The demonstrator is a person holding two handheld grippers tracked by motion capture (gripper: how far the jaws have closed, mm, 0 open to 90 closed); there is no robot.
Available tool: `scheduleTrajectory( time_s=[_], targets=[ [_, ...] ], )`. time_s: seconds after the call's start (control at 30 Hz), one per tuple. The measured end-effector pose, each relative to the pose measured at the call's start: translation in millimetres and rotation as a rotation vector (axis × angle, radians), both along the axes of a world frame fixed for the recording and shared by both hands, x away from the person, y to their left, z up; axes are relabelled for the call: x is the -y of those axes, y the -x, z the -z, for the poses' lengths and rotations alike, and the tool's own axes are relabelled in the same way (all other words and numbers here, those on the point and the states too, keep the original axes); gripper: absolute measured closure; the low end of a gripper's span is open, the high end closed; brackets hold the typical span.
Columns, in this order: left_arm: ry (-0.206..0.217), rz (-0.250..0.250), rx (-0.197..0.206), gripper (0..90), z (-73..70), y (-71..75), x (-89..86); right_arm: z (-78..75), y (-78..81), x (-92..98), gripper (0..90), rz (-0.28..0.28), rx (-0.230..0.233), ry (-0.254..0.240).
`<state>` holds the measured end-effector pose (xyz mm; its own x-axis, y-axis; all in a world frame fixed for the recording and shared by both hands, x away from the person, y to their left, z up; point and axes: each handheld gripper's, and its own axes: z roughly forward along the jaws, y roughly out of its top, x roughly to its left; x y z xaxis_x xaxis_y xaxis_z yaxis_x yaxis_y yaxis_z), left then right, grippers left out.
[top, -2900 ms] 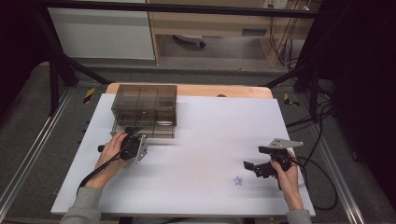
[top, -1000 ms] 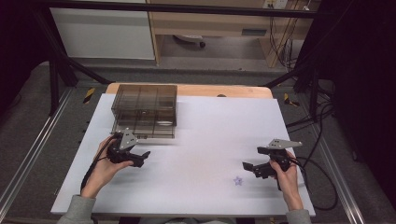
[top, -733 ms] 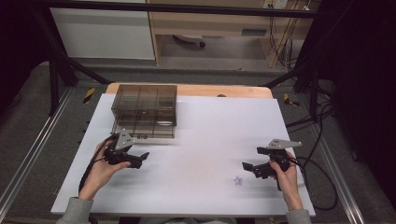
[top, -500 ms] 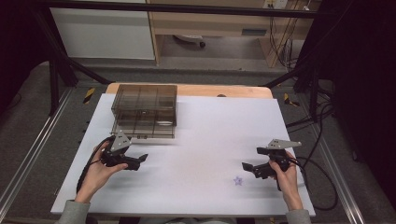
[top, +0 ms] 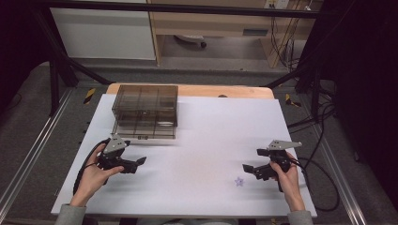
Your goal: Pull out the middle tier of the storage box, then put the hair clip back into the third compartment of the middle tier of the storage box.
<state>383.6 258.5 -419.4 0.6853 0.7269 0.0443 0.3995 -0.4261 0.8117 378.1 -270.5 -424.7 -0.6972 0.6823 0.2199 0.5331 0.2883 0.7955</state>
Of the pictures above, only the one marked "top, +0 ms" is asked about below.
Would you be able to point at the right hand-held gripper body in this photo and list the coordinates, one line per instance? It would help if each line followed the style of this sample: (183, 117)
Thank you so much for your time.
(281, 157)

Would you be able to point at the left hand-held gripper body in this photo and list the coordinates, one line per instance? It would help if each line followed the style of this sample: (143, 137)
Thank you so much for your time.
(114, 146)

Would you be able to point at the purple star-shaped clip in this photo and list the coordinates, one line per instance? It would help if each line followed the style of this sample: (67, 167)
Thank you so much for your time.
(239, 181)

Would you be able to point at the smoky transparent drawer box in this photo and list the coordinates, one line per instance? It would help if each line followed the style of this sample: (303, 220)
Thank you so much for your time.
(147, 100)

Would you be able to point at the person's right hand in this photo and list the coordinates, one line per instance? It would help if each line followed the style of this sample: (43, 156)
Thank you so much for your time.
(289, 179)

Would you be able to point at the person's left hand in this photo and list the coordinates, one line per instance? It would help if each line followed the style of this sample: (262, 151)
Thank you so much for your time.
(92, 176)

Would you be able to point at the yellow-black striped tape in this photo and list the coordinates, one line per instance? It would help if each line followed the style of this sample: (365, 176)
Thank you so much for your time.
(291, 100)
(89, 96)

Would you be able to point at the white table board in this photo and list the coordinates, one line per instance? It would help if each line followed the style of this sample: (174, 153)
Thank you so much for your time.
(194, 156)

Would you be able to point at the black metal stand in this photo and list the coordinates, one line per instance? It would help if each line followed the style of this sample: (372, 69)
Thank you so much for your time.
(54, 81)
(316, 84)

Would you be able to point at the wooden table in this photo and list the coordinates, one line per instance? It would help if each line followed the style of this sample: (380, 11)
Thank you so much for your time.
(203, 91)

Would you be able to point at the black curtain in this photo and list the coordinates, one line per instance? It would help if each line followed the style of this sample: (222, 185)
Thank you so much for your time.
(366, 93)

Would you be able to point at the white cabinet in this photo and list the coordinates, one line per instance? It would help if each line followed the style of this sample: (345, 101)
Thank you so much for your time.
(103, 34)

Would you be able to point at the chair base with caster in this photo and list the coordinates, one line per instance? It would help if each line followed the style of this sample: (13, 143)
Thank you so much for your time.
(191, 39)

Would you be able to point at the light wooden desk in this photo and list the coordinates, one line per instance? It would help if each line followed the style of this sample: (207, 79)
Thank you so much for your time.
(219, 23)

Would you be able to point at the black metal crossbar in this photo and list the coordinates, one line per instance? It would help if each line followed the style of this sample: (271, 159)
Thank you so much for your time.
(175, 8)

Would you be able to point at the aluminium floor rail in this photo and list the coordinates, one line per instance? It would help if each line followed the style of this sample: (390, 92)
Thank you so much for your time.
(34, 146)
(341, 175)

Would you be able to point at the white wall socket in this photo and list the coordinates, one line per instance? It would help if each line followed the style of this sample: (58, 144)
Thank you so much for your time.
(277, 3)

